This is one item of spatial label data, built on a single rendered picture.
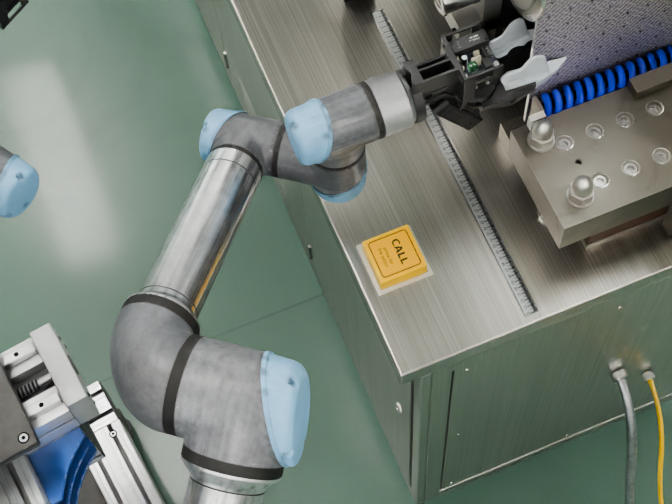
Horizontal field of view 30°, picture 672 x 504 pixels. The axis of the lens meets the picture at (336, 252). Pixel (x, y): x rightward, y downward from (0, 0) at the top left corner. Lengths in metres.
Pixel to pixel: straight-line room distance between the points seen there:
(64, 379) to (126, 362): 0.48
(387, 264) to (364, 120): 0.26
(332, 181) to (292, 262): 1.13
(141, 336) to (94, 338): 1.34
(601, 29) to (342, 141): 0.37
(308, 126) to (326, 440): 1.18
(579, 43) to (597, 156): 0.15
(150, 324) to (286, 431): 0.20
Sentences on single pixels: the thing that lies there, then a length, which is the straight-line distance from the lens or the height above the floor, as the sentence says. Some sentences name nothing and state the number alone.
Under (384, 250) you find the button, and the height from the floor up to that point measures 0.92.
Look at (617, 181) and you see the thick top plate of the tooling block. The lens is 1.68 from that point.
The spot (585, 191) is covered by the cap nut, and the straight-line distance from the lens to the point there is 1.63.
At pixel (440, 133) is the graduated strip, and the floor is 0.90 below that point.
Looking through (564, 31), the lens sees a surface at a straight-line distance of 1.63.
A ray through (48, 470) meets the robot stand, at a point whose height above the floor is 0.68.
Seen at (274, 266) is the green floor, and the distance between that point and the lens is 2.74.
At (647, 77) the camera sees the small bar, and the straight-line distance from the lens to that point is 1.75.
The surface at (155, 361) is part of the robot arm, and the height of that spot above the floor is 1.22.
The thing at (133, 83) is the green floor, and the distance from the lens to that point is 3.02.
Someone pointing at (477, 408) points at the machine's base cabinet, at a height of 0.58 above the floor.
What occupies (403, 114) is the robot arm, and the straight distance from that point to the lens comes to 1.55.
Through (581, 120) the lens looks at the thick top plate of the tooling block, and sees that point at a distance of 1.72.
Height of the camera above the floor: 2.50
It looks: 65 degrees down
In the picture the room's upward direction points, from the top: 7 degrees counter-clockwise
